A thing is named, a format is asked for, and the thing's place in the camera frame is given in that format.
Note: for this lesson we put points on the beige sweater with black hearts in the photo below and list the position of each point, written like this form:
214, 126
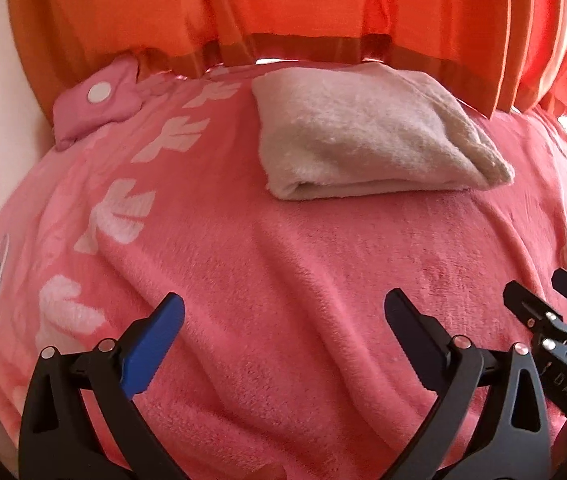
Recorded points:
363, 130

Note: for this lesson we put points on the orange curtain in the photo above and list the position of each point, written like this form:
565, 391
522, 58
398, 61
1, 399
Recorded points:
263, 5

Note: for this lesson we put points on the pink polka dot pillow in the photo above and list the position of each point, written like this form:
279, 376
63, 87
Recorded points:
90, 107

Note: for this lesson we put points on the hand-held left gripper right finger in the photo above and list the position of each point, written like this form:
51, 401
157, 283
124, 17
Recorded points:
411, 332

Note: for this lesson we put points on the pink fleece blanket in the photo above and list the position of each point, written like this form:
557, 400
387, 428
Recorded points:
288, 285

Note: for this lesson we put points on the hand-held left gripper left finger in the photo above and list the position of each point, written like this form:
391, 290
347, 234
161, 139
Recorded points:
156, 330

